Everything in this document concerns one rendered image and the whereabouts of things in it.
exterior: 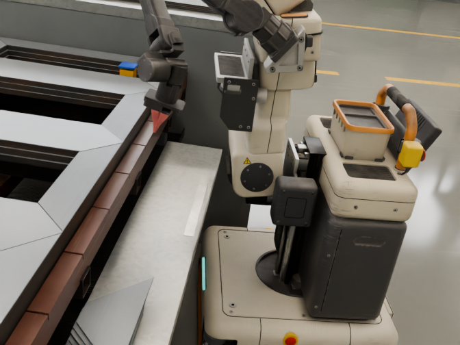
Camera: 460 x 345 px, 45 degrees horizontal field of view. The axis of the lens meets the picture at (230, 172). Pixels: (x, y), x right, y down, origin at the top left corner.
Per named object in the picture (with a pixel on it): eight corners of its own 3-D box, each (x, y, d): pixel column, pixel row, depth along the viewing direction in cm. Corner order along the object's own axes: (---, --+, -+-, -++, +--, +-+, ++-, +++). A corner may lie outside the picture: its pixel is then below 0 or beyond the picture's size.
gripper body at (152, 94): (179, 116, 143) (189, 91, 139) (142, 102, 142) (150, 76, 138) (183, 107, 148) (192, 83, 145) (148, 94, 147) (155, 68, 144)
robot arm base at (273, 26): (300, 38, 137) (292, 27, 148) (277, 16, 134) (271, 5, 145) (274, 64, 140) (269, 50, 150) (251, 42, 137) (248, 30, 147)
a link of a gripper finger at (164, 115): (160, 139, 146) (171, 109, 142) (134, 130, 145) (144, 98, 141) (165, 130, 152) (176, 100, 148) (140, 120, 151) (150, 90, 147)
